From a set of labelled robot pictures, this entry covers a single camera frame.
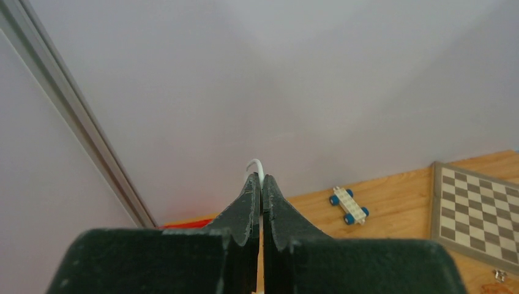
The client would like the small metal clip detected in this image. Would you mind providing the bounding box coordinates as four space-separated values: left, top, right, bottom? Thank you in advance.
493 269 507 283

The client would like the left corner aluminium post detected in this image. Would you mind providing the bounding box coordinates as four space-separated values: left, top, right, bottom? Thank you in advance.
1 1 157 228

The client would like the red plastic bin row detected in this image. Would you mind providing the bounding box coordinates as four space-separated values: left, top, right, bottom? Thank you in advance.
159 219 213 229

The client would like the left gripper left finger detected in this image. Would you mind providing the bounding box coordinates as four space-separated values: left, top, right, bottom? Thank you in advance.
48 173 261 293

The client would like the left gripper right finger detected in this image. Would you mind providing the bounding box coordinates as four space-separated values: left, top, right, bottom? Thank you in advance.
263 175 466 293

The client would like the wooden chessboard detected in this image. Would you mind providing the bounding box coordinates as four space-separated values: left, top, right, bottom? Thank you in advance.
430 162 518 275

